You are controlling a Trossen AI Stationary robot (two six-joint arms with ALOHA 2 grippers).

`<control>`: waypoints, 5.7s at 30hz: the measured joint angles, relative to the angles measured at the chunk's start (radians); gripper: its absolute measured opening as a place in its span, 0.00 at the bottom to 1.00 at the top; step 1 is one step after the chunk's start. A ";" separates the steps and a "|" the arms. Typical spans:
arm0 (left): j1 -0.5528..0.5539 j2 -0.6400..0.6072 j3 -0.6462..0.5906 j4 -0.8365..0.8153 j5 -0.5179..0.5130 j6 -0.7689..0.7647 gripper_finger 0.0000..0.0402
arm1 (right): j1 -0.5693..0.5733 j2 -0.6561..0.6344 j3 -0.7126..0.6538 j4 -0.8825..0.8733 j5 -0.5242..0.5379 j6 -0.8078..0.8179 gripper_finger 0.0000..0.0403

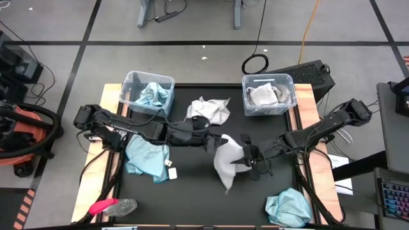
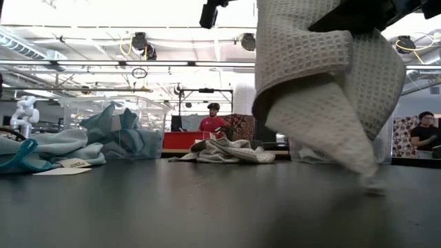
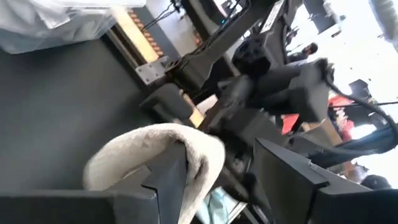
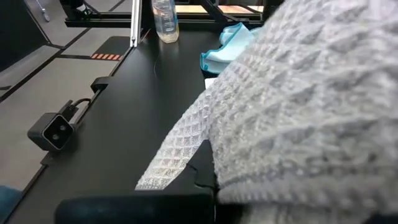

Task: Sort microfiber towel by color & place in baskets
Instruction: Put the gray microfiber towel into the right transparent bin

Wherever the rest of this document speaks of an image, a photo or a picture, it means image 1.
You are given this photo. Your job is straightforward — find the yellow cable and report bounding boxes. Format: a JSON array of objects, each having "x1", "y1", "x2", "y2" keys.
[{"x1": 297, "y1": 0, "x2": 321, "y2": 65}]

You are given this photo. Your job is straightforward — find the clear plastic bin white label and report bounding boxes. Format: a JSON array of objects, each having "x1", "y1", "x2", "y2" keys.
[{"x1": 242, "y1": 73, "x2": 297, "y2": 117}]

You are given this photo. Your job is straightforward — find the black coiled cable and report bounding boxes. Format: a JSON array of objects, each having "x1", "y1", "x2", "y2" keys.
[{"x1": 242, "y1": 0, "x2": 270, "y2": 75}]

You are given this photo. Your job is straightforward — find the black power strip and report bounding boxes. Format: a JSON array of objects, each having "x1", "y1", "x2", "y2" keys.
[{"x1": 155, "y1": 11, "x2": 179, "y2": 23}]

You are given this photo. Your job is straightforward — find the black mat orange stripes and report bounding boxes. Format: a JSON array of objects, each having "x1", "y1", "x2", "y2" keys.
[{"x1": 0, "y1": 187, "x2": 36, "y2": 230}]

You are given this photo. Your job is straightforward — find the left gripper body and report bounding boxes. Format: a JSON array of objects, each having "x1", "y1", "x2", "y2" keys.
[{"x1": 204, "y1": 132, "x2": 226, "y2": 154}]

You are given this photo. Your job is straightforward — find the black desk foot bar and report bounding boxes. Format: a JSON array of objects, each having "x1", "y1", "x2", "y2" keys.
[{"x1": 332, "y1": 150, "x2": 388, "y2": 182}]

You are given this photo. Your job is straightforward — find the backlit computer keyboard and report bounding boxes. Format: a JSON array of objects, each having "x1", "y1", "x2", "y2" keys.
[{"x1": 376, "y1": 178, "x2": 409, "y2": 221}]

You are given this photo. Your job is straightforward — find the grey desk leg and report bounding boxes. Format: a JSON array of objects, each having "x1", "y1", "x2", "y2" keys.
[
  {"x1": 233, "y1": 0, "x2": 243, "y2": 29},
  {"x1": 137, "y1": 0, "x2": 153, "y2": 29}
]

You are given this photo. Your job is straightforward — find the white paper sheet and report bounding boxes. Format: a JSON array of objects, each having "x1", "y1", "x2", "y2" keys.
[{"x1": 327, "y1": 154, "x2": 354, "y2": 196}]

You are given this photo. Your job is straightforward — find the black computer tower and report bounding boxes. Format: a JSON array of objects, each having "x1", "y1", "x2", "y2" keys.
[{"x1": 265, "y1": 59, "x2": 336, "y2": 103}]

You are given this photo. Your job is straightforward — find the black device with screen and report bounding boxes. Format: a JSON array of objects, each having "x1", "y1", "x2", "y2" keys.
[{"x1": 388, "y1": 76, "x2": 409, "y2": 118}]

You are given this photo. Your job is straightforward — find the orange and black vacuum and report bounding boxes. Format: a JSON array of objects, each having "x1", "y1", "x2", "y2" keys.
[{"x1": 0, "y1": 99, "x2": 63, "y2": 178}]

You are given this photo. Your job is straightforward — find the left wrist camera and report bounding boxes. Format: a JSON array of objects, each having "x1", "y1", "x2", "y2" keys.
[{"x1": 191, "y1": 116, "x2": 210, "y2": 130}]

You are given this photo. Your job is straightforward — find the black aluminium frame strut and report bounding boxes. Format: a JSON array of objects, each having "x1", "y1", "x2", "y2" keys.
[
  {"x1": 292, "y1": 156, "x2": 344, "y2": 226},
  {"x1": 73, "y1": 148, "x2": 127, "y2": 224}
]

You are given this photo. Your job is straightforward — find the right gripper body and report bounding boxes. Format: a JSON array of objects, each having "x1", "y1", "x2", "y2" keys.
[{"x1": 249, "y1": 142, "x2": 282, "y2": 173}]

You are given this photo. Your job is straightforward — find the black floor equipment box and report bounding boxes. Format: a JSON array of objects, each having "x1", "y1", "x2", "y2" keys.
[{"x1": 0, "y1": 30, "x2": 44, "y2": 103}]

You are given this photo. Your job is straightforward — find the grey desk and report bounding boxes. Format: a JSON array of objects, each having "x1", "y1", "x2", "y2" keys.
[{"x1": 376, "y1": 82, "x2": 409, "y2": 175}]

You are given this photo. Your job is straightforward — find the white cable loop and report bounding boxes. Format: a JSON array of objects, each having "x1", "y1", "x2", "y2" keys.
[{"x1": 337, "y1": 129, "x2": 354, "y2": 144}]

